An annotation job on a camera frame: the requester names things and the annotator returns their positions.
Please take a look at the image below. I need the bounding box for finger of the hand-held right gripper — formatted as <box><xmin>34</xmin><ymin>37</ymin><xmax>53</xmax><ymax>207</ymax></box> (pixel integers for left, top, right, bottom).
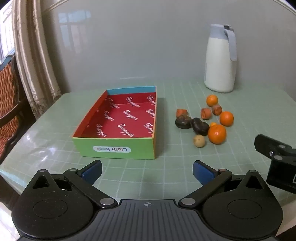
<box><xmin>254</xmin><ymin>134</ymin><xmax>296</xmax><ymax>166</ymax></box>

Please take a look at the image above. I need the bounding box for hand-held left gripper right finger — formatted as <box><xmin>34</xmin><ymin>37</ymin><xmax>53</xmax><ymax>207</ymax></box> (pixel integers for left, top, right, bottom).
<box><xmin>179</xmin><ymin>160</ymin><xmax>275</xmax><ymax>208</ymax></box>

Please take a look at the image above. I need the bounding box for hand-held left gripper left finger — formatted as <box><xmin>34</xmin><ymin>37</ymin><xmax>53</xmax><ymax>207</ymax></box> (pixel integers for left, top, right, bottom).
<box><xmin>23</xmin><ymin>160</ymin><xmax>117</xmax><ymax>208</ymax></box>

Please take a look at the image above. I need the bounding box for beige round longan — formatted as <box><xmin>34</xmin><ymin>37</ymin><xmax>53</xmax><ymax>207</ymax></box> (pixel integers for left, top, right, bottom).
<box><xmin>193</xmin><ymin>135</ymin><xmax>206</xmax><ymax>148</ymax></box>

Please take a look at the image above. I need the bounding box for large orange mandarin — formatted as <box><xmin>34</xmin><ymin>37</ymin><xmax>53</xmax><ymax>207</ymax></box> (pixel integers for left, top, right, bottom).
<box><xmin>208</xmin><ymin>124</ymin><xmax>226</xmax><ymax>145</ymax></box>

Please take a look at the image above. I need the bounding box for dark brown wrinkled fruit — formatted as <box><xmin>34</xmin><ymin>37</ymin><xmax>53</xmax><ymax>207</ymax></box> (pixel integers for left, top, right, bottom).
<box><xmin>175</xmin><ymin>115</ymin><xmax>193</xmax><ymax>129</ymax></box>
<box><xmin>191</xmin><ymin>118</ymin><xmax>210</xmax><ymax>136</ymax></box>

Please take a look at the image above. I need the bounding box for carrot piece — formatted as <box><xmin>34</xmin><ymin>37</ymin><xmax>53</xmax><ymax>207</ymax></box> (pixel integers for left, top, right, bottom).
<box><xmin>211</xmin><ymin>104</ymin><xmax>223</xmax><ymax>116</ymax></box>

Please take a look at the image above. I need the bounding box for colourful cardboard box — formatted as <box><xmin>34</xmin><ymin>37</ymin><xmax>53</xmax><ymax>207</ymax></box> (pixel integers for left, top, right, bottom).
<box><xmin>72</xmin><ymin>86</ymin><xmax>158</xmax><ymax>160</ymax></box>

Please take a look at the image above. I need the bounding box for green checked tablecloth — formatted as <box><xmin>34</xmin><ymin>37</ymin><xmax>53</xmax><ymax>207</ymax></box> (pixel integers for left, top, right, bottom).
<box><xmin>0</xmin><ymin>80</ymin><xmax>296</xmax><ymax>209</ymax></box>

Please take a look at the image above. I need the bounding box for white thermos jug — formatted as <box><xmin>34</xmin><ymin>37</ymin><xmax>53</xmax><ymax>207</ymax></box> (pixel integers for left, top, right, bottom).
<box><xmin>204</xmin><ymin>24</ymin><xmax>237</xmax><ymax>93</ymax></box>

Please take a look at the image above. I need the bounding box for wooden chair orange upholstery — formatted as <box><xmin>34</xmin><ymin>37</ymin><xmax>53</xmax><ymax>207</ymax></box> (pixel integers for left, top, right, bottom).
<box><xmin>0</xmin><ymin>52</ymin><xmax>37</xmax><ymax>163</ymax></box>

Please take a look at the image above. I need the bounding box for beige curtain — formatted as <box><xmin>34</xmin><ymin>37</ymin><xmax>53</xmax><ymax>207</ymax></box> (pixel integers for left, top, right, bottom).
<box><xmin>10</xmin><ymin>0</ymin><xmax>62</xmax><ymax>120</ymax></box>

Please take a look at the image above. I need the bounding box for window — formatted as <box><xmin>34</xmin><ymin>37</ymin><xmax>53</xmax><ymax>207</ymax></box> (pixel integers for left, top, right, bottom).
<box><xmin>0</xmin><ymin>7</ymin><xmax>15</xmax><ymax>63</ymax></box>

